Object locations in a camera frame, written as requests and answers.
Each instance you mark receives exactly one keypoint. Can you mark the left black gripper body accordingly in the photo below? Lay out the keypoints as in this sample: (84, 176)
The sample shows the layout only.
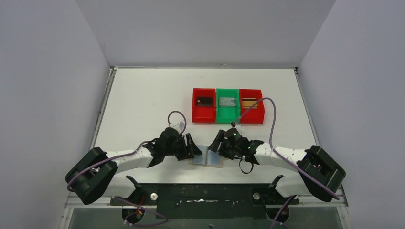
(186, 146)

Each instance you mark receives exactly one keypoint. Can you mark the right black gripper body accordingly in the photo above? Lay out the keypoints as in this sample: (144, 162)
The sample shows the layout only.
(228, 150)

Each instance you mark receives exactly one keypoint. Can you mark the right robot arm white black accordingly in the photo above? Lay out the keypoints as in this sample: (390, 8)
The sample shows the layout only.
(316, 172)

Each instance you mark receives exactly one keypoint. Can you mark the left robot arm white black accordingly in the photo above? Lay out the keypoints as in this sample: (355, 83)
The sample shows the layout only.
(96, 174)

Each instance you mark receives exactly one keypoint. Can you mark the gold credit card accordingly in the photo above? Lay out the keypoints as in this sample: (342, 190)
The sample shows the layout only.
(248, 103)

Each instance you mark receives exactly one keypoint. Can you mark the silver credit card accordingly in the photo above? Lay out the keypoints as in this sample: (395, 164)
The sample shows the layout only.
(227, 102)

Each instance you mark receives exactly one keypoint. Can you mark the black credit card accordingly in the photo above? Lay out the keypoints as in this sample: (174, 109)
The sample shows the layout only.
(204, 101)

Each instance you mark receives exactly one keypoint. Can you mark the green plastic bin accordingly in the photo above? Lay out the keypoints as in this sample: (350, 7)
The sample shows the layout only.
(226, 115)

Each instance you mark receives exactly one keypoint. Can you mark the left red plastic bin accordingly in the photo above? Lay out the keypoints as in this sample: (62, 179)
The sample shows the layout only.
(203, 114)

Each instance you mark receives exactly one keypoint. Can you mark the red plastic bin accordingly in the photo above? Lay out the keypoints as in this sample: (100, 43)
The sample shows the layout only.
(254, 116)
(203, 114)

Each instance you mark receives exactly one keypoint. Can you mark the right red plastic bin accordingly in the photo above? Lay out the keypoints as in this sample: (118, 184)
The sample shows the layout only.
(254, 116)

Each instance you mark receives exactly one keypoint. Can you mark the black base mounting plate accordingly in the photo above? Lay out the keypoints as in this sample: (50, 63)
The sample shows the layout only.
(206, 201)

